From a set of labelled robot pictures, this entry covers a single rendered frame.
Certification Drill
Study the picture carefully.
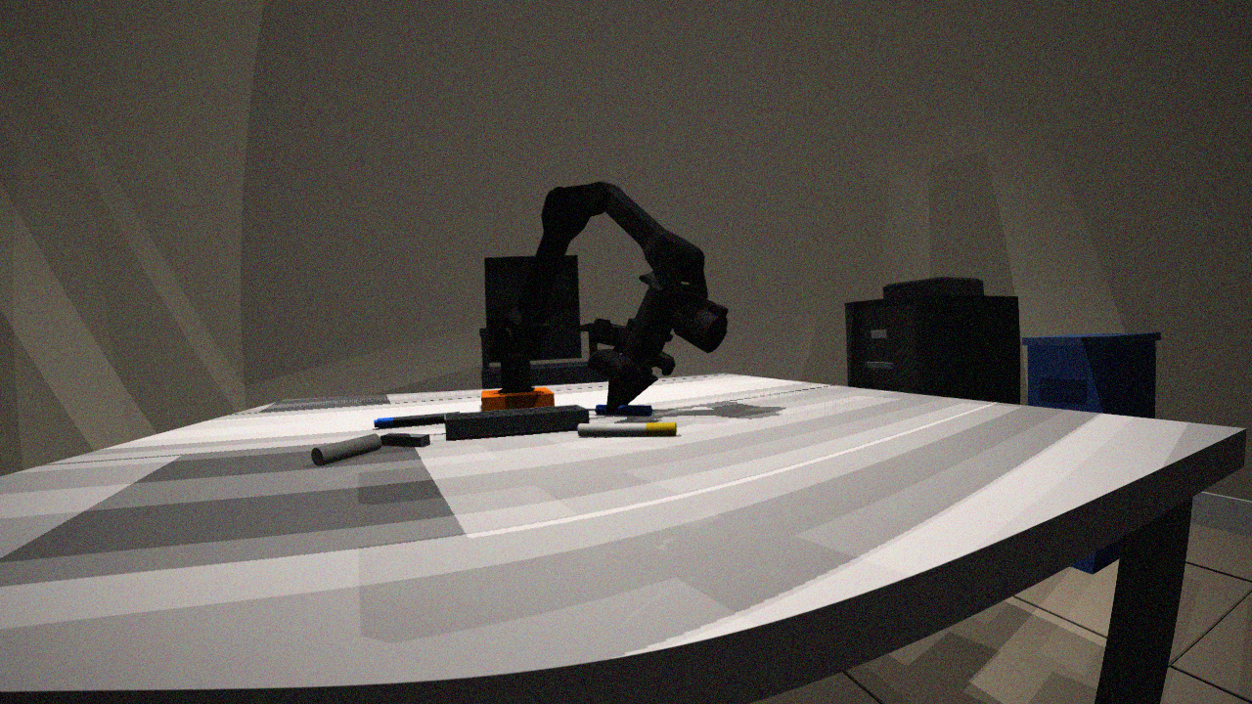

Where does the grey keyboard with keys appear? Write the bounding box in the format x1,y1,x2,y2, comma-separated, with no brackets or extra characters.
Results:
444,405,590,441

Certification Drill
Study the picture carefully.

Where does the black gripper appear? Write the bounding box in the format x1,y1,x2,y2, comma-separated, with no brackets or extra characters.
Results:
587,314,676,413

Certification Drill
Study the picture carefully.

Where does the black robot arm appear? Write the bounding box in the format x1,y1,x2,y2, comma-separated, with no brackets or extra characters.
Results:
490,180,729,393

